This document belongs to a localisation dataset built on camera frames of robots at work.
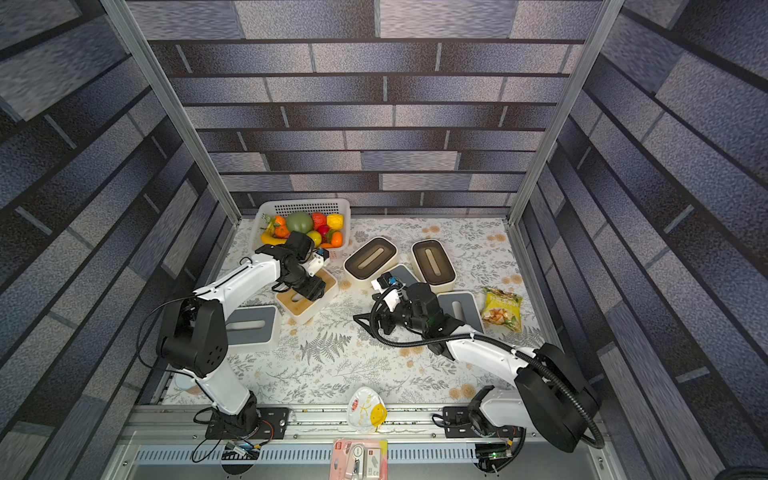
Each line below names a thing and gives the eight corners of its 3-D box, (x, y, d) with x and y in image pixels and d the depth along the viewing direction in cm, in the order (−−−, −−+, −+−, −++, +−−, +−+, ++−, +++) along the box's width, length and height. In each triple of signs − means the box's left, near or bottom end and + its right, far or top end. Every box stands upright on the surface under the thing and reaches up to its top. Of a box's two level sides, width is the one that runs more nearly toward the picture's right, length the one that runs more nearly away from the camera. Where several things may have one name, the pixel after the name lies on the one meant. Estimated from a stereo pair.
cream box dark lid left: (338, 275, 104) (336, 264, 99) (379, 243, 114) (379, 232, 109) (362, 296, 99) (360, 286, 94) (403, 261, 108) (404, 250, 103)
